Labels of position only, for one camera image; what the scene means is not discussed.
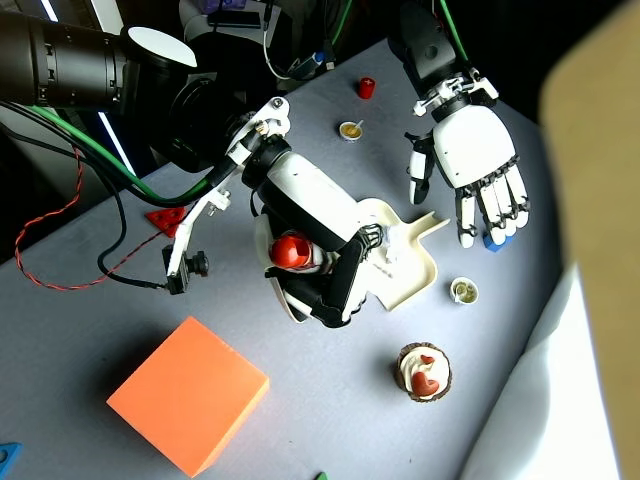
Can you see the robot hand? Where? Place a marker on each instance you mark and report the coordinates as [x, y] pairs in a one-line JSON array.
[[310, 190], [470, 145]]

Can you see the cream plastic dustpan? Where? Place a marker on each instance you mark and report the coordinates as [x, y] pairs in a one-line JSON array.
[[410, 280]]

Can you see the white bowl of yellow soup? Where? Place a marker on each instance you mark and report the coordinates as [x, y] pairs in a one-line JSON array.
[[351, 131]]

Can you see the blue cube block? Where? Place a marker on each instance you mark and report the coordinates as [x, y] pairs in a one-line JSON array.
[[496, 247]]

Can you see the red cylinder block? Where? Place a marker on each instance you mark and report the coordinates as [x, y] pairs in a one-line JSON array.
[[366, 88]]

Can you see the blue plug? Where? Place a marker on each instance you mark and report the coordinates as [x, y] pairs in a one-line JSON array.
[[312, 61]]

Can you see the tan blurred board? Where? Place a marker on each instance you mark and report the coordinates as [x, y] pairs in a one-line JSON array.
[[600, 150]]

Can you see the small white cup with spoon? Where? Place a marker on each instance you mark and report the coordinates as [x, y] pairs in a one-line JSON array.
[[464, 291]]

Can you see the red triangle block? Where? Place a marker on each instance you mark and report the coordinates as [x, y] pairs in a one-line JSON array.
[[162, 217]]

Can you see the black robot body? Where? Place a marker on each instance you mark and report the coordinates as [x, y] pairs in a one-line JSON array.
[[225, 45]]

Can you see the grey tablecloth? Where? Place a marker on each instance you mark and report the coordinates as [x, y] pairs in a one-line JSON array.
[[350, 400]]

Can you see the toy cupcake with red hearts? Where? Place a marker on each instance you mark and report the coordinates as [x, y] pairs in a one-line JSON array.
[[424, 372]]

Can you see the orange box block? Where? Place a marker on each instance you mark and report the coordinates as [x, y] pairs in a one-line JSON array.
[[185, 395]]

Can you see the white cloth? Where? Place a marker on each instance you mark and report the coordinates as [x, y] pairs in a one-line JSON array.
[[550, 390]]

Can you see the green triangle block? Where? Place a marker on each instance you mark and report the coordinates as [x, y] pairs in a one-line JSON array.
[[321, 476]]

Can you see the blue toy block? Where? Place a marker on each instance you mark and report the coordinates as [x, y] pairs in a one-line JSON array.
[[9, 459]]

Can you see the black camera on white bracket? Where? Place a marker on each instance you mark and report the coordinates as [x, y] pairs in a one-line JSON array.
[[187, 272]]

